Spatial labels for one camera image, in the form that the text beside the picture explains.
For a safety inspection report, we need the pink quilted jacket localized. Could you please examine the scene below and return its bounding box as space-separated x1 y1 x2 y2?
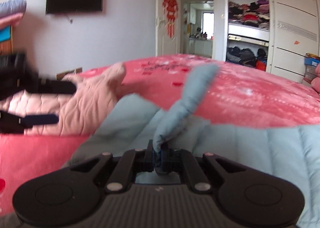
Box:
1 63 126 136

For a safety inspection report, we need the dark clothes pile lower shelf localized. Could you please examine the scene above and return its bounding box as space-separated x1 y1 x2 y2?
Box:
226 46 267 71

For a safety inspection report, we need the pink plush bed cover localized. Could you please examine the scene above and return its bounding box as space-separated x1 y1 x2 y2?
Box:
1 55 319 215

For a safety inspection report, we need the white wardrobe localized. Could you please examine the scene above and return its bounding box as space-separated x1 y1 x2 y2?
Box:
227 0 319 83

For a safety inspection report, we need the white bedroom door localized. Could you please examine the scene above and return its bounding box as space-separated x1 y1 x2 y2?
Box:
156 0 182 56

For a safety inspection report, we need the blue storage box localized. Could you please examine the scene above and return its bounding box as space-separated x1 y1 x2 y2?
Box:
304 53 320 67

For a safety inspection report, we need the folded pink blanket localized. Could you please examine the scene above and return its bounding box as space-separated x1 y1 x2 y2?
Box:
311 64 320 93

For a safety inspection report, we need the light blue puffer jacket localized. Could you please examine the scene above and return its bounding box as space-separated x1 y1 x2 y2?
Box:
66 65 319 227

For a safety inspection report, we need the folded clothes pile upper shelf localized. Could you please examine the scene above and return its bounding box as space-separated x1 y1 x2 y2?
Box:
228 0 270 30

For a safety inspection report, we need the red hanging door ornament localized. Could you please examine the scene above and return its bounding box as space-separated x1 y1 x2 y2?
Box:
162 0 178 39

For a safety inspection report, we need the brown wooden dresser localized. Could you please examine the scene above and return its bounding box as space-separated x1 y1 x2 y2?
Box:
0 26 13 55

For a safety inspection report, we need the folded bedding on dresser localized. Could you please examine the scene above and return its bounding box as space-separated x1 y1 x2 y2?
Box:
1 0 27 42

